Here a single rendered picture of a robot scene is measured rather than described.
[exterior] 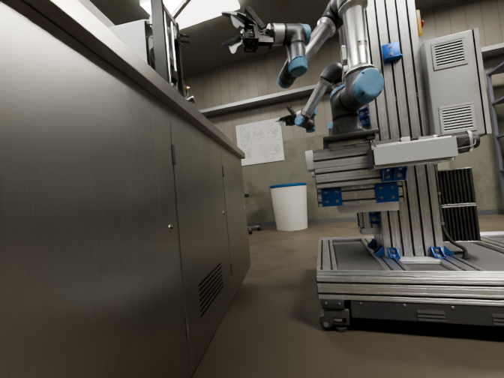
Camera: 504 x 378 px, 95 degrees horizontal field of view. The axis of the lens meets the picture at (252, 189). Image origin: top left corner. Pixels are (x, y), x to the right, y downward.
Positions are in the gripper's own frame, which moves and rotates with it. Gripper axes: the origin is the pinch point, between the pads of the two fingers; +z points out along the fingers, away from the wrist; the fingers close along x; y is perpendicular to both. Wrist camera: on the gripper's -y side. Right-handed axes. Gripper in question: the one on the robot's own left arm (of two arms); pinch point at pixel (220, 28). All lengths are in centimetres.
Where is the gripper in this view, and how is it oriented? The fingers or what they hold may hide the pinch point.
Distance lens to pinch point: 108.9
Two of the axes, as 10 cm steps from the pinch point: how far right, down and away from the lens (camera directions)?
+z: -9.8, 0.8, -1.5
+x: -1.3, 1.8, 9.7
